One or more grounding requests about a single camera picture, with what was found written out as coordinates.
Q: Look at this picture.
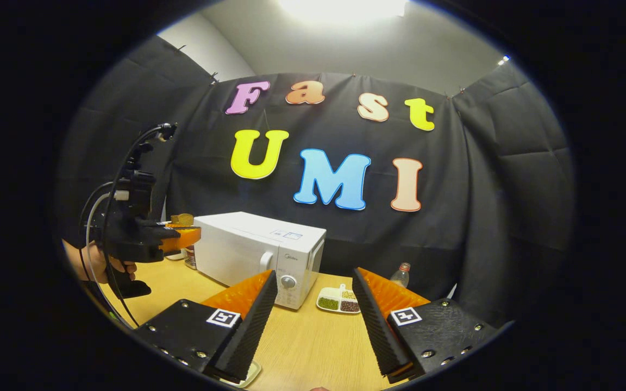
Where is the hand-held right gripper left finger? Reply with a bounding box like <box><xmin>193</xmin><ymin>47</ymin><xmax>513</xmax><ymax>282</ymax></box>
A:
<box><xmin>134</xmin><ymin>270</ymin><xmax>278</xmax><ymax>382</ymax></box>

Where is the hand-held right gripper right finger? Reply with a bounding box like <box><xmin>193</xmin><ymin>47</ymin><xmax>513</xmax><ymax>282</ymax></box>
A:
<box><xmin>352</xmin><ymin>267</ymin><xmax>501</xmax><ymax>381</ymax></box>

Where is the white microwave oven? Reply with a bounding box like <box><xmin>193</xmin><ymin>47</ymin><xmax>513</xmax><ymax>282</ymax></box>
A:
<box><xmin>193</xmin><ymin>212</ymin><xmax>327</xmax><ymax>311</ymax></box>

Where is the small white plate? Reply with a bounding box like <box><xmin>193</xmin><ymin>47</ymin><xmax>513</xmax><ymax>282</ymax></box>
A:
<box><xmin>221</xmin><ymin>360</ymin><xmax>262</xmax><ymax>389</ymax></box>

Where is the white divided dish with beans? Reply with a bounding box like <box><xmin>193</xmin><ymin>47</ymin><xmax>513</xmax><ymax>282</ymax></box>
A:
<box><xmin>316</xmin><ymin>284</ymin><xmax>361</xmax><ymax>314</ymax></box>

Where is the clear bottle with red label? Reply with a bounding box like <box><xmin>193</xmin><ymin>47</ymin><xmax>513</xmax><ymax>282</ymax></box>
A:
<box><xmin>390</xmin><ymin>262</ymin><xmax>411</xmax><ymax>288</ymax></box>

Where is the large ceiling light panel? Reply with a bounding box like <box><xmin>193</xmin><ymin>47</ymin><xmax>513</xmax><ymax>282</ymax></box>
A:
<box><xmin>278</xmin><ymin>0</ymin><xmax>409</xmax><ymax>25</ymax></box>

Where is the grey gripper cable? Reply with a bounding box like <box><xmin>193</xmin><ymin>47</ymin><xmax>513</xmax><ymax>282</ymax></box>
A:
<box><xmin>85</xmin><ymin>182</ymin><xmax>132</xmax><ymax>329</ymax></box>

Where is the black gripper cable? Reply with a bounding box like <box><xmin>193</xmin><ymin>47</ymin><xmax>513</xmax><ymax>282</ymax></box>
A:
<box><xmin>101</xmin><ymin>124</ymin><xmax>175</xmax><ymax>326</ymax></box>

